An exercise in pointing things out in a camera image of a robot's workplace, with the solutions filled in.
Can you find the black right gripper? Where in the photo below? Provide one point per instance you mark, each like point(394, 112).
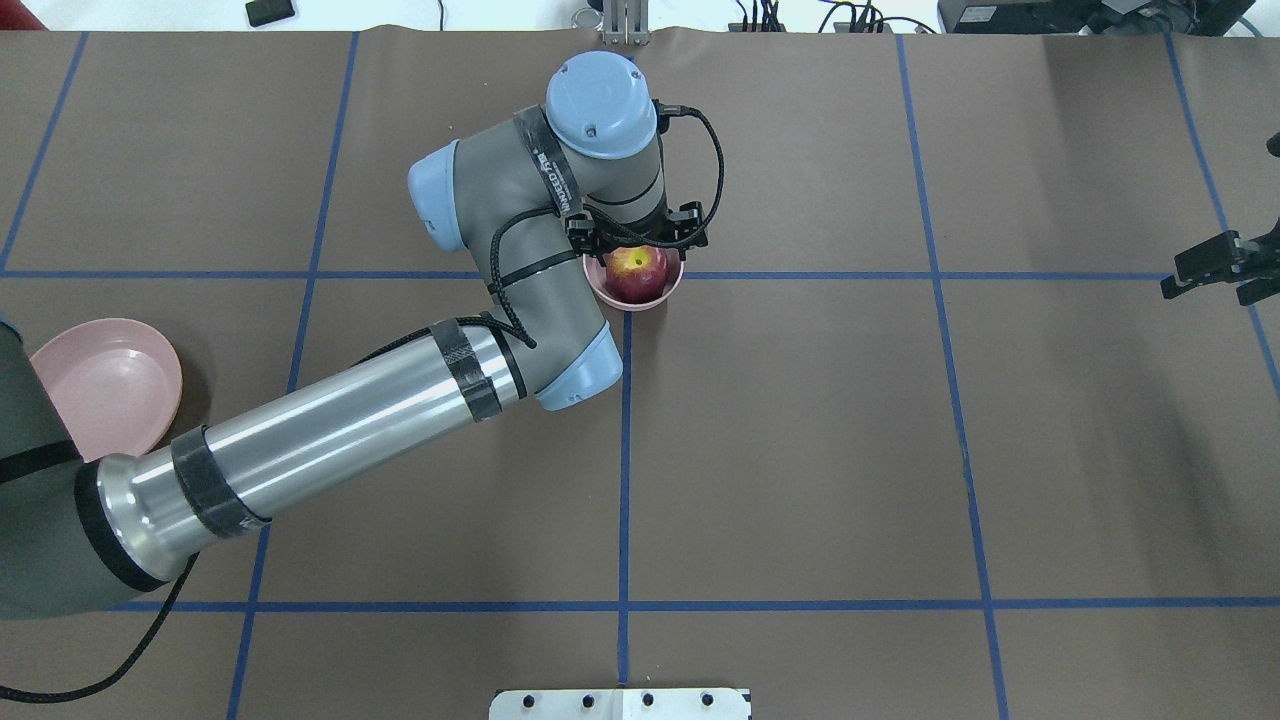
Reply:
point(1212, 258)

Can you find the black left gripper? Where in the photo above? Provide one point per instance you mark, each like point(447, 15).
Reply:
point(689, 224)

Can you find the red apple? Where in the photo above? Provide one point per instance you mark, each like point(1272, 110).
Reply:
point(637, 275)

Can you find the pink bowl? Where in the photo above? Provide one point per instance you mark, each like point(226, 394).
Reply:
point(594, 269)

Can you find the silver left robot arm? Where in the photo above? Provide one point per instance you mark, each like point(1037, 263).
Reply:
point(575, 177)

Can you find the pink plate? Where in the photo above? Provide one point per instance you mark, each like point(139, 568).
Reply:
point(116, 384)

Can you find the brown paper table mat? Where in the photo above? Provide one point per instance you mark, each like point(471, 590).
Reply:
point(916, 437)

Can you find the small black box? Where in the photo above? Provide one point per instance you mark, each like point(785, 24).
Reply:
point(261, 13)

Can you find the aluminium frame post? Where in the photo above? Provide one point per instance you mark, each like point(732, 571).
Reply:
point(625, 22)

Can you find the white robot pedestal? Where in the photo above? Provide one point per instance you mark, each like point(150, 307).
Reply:
point(623, 703)

